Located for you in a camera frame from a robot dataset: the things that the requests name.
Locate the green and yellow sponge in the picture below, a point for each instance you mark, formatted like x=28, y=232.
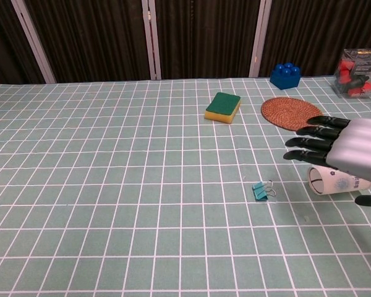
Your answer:
x=223, y=103

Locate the round woven rattan coaster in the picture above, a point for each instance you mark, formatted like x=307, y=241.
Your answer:
x=284, y=111

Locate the dark pleated curtain panel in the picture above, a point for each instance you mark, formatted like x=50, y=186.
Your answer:
x=312, y=31
x=204, y=37
x=92, y=40
x=3, y=40

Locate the clear box with red items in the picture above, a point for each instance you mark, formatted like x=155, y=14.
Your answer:
x=357, y=77

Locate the blue toy building block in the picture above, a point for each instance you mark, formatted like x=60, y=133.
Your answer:
x=284, y=80

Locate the white partition frame post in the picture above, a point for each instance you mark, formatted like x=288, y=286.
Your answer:
x=34, y=43
x=259, y=40
x=151, y=40

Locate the white paper cup floral print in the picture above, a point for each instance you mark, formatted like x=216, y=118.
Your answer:
x=337, y=184

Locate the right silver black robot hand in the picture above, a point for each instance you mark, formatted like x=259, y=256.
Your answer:
x=358, y=145

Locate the blue binder clip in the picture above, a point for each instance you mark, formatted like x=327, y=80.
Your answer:
x=259, y=192

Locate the green grid tablecloth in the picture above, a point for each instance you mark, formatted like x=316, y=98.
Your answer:
x=111, y=185

